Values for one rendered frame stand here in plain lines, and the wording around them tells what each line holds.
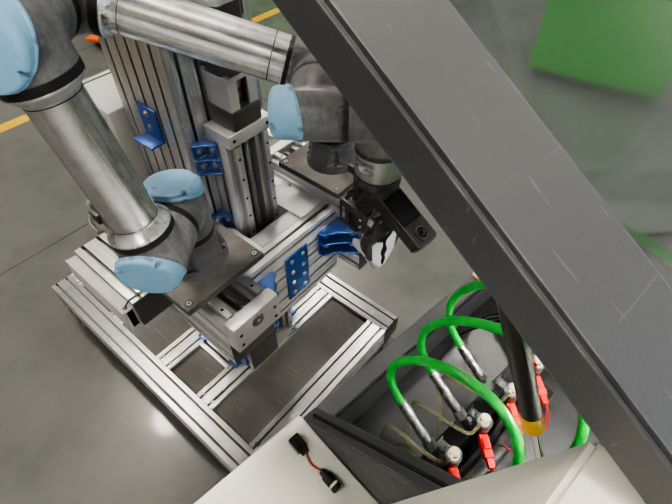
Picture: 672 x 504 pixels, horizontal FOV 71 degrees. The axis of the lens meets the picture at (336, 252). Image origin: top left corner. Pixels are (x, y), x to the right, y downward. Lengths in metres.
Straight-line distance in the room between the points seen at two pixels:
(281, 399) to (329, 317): 0.40
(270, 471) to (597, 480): 0.66
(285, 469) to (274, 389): 0.95
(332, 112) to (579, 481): 0.49
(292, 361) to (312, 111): 1.38
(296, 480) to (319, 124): 0.61
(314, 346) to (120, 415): 0.84
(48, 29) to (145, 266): 0.38
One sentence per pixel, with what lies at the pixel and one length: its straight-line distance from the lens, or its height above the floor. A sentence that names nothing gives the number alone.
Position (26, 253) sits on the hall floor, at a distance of 3.01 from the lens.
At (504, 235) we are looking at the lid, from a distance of 0.27.
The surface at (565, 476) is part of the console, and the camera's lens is 0.36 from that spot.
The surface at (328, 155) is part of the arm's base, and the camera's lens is 1.30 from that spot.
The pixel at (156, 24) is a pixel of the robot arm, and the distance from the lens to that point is 0.78.
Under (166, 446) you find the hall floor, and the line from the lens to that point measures 2.09.
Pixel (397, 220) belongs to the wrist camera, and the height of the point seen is 1.36.
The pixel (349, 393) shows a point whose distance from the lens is 1.01.
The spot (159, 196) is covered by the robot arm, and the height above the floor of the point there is 1.27.
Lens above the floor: 1.86
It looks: 48 degrees down
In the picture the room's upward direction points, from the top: straight up
